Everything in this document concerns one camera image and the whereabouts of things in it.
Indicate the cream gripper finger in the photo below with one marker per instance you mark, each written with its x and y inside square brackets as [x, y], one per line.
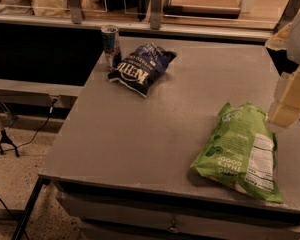
[279, 40]
[285, 108]

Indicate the green rice chip bag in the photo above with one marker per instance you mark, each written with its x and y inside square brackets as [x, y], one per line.
[241, 153]

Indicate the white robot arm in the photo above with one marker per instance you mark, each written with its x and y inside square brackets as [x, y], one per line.
[284, 50]

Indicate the blue kettle chip bag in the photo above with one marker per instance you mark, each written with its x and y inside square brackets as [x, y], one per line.
[141, 68]

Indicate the brown pegboard tray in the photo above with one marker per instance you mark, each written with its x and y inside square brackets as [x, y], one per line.
[203, 8]

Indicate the silver blue energy drink can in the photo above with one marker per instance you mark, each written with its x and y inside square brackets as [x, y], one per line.
[111, 45]

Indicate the black table leg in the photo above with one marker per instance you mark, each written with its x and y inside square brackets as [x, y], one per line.
[22, 222]

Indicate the black tripod stand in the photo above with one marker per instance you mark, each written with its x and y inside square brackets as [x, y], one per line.
[6, 140]

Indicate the metal shelf bracket right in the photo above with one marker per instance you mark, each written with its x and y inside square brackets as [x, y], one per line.
[291, 9]

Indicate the metal shelf bracket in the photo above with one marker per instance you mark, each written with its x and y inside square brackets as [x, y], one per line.
[76, 11]
[291, 9]
[155, 14]

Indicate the metal shelf bracket middle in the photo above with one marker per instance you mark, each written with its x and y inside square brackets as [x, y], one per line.
[155, 14]

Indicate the metal shelf bracket left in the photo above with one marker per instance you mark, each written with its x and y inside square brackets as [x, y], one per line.
[76, 11]

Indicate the grey drawer with handle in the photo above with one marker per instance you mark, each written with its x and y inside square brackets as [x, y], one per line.
[103, 218]

